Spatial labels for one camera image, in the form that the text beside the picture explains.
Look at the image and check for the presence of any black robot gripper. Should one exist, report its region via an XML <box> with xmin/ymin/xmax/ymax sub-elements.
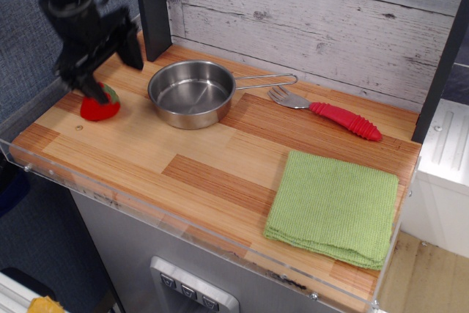
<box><xmin>53</xmin><ymin>3</ymin><xmax>144</xmax><ymax>104</ymax></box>

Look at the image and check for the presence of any red toy tomato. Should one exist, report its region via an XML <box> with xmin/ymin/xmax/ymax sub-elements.
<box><xmin>80</xmin><ymin>82</ymin><xmax>121</xmax><ymax>122</ymax></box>

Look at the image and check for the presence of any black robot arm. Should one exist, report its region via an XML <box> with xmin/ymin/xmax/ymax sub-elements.
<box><xmin>38</xmin><ymin>0</ymin><xmax>144</xmax><ymax>105</ymax></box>

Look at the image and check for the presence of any green folded cloth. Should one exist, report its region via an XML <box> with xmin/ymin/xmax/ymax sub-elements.
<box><xmin>264</xmin><ymin>151</ymin><xmax>399</xmax><ymax>270</ymax></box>

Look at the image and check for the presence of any small steel saucepan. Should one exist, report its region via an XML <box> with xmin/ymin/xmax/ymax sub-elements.
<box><xmin>147</xmin><ymin>60</ymin><xmax>298</xmax><ymax>130</ymax></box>

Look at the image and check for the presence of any silver cabinet with dispenser panel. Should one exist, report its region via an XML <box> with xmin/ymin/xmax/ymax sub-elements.
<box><xmin>73</xmin><ymin>192</ymin><xmax>370</xmax><ymax>312</ymax></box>

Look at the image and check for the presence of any yellow object at corner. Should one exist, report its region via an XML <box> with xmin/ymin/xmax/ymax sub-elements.
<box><xmin>26</xmin><ymin>296</ymin><xmax>64</xmax><ymax>313</ymax></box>

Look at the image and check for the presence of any white ribbed appliance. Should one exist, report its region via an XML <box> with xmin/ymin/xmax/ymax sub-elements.
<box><xmin>401</xmin><ymin>99</ymin><xmax>468</xmax><ymax>257</ymax></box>

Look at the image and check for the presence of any dark left vertical post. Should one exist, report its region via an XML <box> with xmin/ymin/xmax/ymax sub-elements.
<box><xmin>138</xmin><ymin>0</ymin><xmax>172</xmax><ymax>62</ymax></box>

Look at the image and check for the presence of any dark vertical post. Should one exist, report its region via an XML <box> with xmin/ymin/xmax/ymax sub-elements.
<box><xmin>138</xmin><ymin>0</ymin><xmax>172</xmax><ymax>62</ymax></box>
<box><xmin>411</xmin><ymin>0</ymin><xmax>468</xmax><ymax>144</ymax></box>

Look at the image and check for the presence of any fork with red handle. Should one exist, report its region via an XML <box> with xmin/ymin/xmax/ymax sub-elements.
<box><xmin>267</xmin><ymin>86</ymin><xmax>382</xmax><ymax>141</ymax></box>

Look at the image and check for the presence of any dark right vertical post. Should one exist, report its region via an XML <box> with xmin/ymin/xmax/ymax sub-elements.
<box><xmin>411</xmin><ymin>0</ymin><xmax>468</xmax><ymax>144</ymax></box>

